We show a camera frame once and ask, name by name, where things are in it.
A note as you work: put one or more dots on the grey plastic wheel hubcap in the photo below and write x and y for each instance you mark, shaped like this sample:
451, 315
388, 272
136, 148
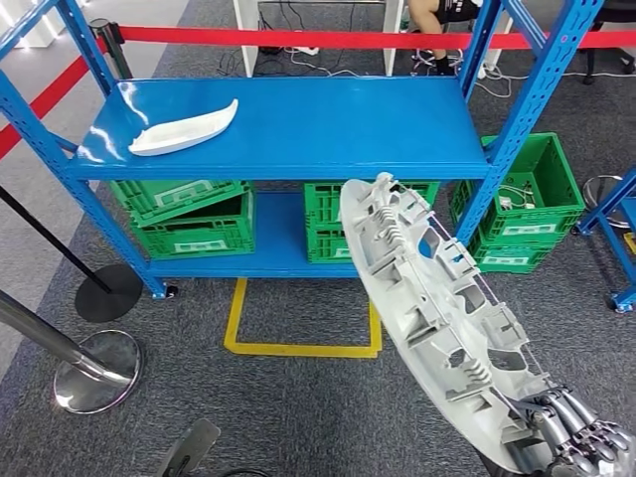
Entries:
437, 309

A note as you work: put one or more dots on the green plastic crate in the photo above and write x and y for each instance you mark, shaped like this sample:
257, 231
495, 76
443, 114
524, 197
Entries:
198, 240
323, 204
546, 197
511, 260
173, 197
325, 247

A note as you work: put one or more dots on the seated person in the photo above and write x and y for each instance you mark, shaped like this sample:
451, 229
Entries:
437, 20

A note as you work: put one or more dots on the black power adapter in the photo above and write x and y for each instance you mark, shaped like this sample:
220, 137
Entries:
271, 49

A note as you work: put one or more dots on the chrome stool base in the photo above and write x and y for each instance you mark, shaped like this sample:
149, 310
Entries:
427, 62

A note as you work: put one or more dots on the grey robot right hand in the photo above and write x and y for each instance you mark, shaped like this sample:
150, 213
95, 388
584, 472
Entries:
586, 447

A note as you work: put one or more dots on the white curved plastic trim part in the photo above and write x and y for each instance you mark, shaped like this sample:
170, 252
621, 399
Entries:
184, 131

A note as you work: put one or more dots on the black belt stanchion post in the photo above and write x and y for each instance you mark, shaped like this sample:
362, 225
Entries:
112, 46

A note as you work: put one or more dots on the black office chair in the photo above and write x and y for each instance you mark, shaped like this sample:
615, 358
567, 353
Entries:
611, 33

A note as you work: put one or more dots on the black stanchion with round base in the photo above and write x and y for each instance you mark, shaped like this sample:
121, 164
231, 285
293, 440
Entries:
109, 293

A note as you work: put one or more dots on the white desk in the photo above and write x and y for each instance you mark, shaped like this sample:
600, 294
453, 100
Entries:
246, 33

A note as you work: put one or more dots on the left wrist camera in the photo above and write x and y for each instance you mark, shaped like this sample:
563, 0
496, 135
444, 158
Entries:
191, 447

